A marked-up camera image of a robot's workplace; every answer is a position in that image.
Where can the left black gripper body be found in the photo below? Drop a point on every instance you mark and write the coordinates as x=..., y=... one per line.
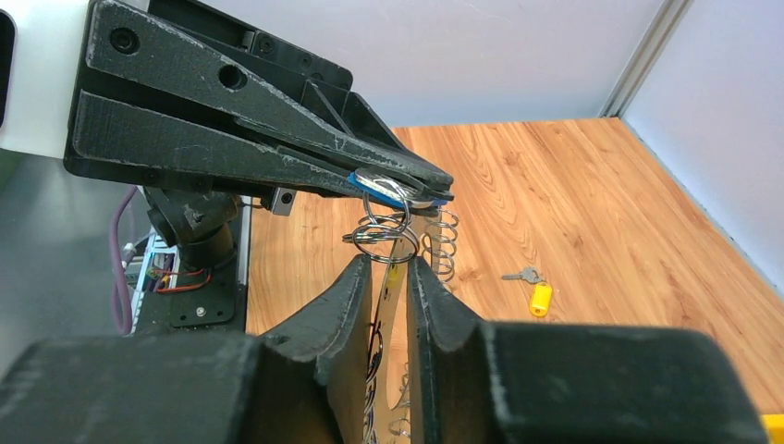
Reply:
x=263, y=55

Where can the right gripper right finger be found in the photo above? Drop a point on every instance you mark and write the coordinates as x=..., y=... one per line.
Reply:
x=478, y=381

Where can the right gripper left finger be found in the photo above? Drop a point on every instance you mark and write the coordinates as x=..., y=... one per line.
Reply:
x=303, y=381

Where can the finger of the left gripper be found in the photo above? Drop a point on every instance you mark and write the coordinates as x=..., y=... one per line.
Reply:
x=124, y=143
x=245, y=92

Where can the blue tagged key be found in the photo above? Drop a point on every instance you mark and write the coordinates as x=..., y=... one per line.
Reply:
x=391, y=193

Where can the yellow tagged key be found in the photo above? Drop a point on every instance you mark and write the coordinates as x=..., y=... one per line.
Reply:
x=540, y=299

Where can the yellow plastic tray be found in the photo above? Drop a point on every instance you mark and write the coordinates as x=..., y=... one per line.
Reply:
x=774, y=427

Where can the left aluminium frame post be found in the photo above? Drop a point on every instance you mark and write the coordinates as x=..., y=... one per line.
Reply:
x=655, y=40

